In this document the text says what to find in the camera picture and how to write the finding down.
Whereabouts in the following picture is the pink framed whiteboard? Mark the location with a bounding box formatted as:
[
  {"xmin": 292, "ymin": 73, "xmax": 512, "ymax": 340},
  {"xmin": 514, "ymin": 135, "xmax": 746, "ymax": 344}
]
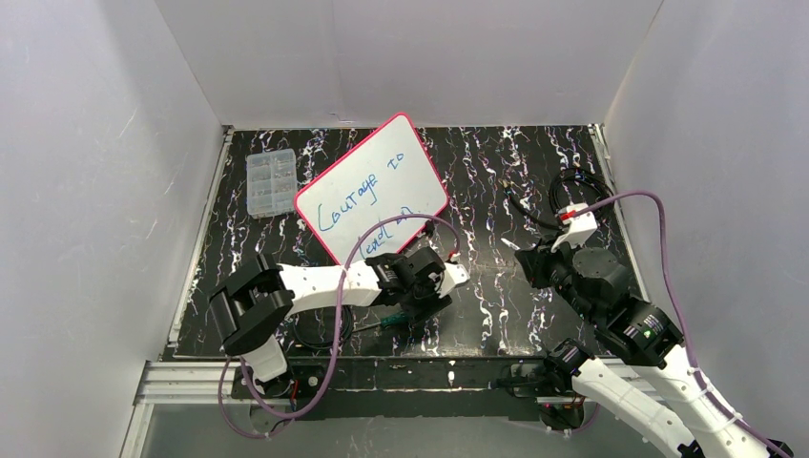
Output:
[{"xmin": 294, "ymin": 113, "xmax": 449, "ymax": 264}]

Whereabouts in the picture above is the white marker pen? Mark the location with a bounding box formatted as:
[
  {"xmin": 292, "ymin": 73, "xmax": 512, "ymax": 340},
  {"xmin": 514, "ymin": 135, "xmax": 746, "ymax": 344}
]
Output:
[{"xmin": 501, "ymin": 238, "xmax": 520, "ymax": 251}]

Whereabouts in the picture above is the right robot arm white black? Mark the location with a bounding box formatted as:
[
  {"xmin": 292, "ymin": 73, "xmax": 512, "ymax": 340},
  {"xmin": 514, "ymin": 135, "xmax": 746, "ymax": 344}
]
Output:
[{"xmin": 515, "ymin": 243, "xmax": 795, "ymax": 457}]

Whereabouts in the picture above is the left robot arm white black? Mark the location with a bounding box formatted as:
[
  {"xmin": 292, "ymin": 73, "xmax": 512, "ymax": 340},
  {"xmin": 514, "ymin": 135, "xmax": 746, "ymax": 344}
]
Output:
[{"xmin": 207, "ymin": 247, "xmax": 469, "ymax": 384}]

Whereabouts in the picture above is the clear plastic organizer box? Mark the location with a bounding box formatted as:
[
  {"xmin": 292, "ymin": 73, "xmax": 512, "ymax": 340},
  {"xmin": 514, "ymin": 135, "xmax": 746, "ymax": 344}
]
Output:
[{"xmin": 246, "ymin": 149, "xmax": 299, "ymax": 219}]

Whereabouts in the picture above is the green handled screwdriver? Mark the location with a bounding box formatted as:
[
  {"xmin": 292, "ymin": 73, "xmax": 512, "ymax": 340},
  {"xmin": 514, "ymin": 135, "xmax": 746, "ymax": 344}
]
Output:
[{"xmin": 352, "ymin": 313, "xmax": 408, "ymax": 333}]

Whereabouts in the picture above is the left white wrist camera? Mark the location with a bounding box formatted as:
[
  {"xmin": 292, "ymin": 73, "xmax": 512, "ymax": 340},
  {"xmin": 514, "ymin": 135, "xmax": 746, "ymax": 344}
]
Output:
[{"xmin": 437, "ymin": 262, "xmax": 469, "ymax": 298}]

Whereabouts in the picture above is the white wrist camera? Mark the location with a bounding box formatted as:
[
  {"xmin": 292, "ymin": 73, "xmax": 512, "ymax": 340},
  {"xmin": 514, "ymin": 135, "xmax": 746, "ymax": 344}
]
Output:
[
  {"xmin": 437, "ymin": 262, "xmax": 469, "ymax": 298},
  {"xmin": 550, "ymin": 203, "xmax": 598, "ymax": 253}
]

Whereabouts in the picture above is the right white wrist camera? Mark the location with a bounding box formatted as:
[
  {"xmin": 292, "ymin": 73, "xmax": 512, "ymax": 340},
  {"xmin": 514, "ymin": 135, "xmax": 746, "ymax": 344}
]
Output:
[{"xmin": 550, "ymin": 203, "xmax": 598, "ymax": 253}]

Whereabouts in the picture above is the black coiled cable front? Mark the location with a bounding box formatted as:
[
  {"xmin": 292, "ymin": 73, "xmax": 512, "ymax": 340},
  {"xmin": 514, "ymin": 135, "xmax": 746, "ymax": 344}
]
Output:
[{"xmin": 293, "ymin": 306, "xmax": 355, "ymax": 351}]

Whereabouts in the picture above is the black coiled cable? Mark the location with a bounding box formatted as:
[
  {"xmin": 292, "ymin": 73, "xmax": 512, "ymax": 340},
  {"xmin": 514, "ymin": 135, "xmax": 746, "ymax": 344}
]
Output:
[
  {"xmin": 293, "ymin": 306, "xmax": 355, "ymax": 351},
  {"xmin": 502, "ymin": 167, "xmax": 616, "ymax": 230}
]

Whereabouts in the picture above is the black coiled cable right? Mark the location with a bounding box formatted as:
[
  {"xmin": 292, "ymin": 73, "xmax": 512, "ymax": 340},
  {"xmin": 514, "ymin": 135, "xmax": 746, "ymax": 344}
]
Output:
[{"xmin": 502, "ymin": 167, "xmax": 616, "ymax": 230}]

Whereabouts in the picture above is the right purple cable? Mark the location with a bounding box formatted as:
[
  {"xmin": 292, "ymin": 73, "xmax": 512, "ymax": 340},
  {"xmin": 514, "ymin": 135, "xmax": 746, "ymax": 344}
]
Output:
[{"xmin": 565, "ymin": 190, "xmax": 795, "ymax": 458}]

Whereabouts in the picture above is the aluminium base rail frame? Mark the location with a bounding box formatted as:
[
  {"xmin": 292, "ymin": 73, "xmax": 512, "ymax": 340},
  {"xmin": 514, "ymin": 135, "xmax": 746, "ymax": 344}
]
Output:
[{"xmin": 119, "ymin": 123, "xmax": 722, "ymax": 458}]

